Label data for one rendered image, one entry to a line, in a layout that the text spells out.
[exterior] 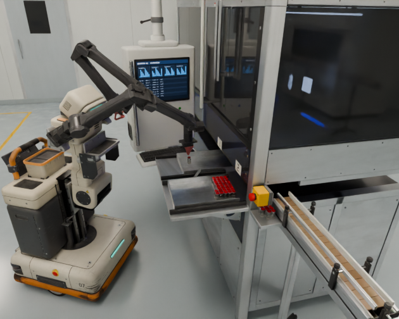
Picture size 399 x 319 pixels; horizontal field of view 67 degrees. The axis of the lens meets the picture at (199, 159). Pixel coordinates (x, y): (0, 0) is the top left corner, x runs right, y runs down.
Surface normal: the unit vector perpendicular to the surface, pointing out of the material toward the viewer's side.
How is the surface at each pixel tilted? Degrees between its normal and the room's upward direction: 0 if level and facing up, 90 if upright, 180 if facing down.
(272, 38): 90
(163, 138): 90
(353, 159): 90
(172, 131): 90
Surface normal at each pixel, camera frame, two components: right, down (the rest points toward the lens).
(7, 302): 0.01, -0.90
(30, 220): -0.26, 0.43
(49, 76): 0.24, 0.44
